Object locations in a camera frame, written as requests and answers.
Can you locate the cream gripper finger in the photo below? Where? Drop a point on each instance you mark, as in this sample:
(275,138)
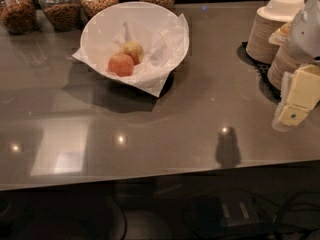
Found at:
(285,87)

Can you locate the yellow green apple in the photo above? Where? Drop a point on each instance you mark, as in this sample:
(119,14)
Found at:
(134,50)

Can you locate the glass jar far left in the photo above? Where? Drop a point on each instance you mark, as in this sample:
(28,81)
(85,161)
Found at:
(18,16)

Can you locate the white paper liner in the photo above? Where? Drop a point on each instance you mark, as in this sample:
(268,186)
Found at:
(160,47)

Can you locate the white bowl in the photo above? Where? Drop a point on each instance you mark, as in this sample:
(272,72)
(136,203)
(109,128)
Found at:
(106,24)

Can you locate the black box under table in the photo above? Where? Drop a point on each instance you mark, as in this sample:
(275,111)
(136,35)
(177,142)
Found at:
(226,215)

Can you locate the red apple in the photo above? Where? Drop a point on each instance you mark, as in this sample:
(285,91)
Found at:
(121,64)

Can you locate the back stack of paper bowls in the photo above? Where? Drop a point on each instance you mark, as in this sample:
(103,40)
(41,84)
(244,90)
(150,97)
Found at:
(267,20)

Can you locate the black mat under stacks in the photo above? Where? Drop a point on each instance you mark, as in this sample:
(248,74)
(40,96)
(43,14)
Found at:
(266,88)

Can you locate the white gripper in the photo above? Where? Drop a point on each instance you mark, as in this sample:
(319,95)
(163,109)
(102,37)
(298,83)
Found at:
(306,37)

